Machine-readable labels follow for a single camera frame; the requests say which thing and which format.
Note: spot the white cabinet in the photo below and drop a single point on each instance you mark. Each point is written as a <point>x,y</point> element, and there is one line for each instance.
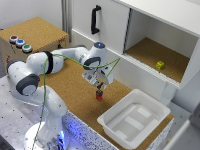
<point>156,20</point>

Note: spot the red button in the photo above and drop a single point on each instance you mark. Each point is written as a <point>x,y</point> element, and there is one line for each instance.
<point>13,38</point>

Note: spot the white plastic box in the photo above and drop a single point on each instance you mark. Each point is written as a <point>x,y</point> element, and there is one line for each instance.
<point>133,120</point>

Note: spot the blue button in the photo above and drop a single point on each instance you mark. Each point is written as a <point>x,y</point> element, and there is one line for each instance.
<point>20,42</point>

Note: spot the wooden drawer box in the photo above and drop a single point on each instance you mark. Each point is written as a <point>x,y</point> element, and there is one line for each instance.
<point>36,31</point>

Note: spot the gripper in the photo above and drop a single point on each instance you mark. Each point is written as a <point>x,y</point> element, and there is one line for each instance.
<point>96,75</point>

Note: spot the green button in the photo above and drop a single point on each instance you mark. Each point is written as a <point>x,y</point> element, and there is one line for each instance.
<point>27,47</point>

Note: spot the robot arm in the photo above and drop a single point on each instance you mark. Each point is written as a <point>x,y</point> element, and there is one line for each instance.
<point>36,63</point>

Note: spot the yellow block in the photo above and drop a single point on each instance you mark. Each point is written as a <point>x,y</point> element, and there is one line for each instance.
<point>160,65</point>

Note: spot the white sliding door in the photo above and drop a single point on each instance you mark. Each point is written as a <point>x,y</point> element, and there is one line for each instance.
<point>111,23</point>

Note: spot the pink block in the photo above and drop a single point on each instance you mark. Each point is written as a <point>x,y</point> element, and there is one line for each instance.
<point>99,96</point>

